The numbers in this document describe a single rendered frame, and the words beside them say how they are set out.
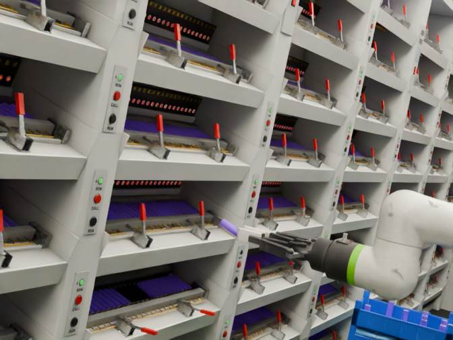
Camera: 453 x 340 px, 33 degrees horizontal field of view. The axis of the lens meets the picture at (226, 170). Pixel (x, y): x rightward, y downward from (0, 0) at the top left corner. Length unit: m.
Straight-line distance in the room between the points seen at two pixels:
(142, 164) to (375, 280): 0.55
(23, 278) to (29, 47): 0.39
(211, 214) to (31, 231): 0.72
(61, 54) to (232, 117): 0.82
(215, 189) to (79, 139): 0.71
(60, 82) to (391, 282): 0.78
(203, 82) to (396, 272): 0.58
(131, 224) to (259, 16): 0.60
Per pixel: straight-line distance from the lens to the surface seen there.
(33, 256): 1.40
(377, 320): 2.45
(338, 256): 1.70
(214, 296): 2.07
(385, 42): 3.39
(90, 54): 1.36
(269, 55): 2.01
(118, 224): 1.66
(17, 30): 1.22
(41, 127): 1.39
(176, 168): 1.68
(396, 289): 1.66
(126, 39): 1.43
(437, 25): 4.08
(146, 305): 1.82
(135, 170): 1.55
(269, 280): 2.46
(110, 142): 1.45
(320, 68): 2.70
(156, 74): 1.55
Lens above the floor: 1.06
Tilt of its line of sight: 5 degrees down
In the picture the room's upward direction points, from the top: 11 degrees clockwise
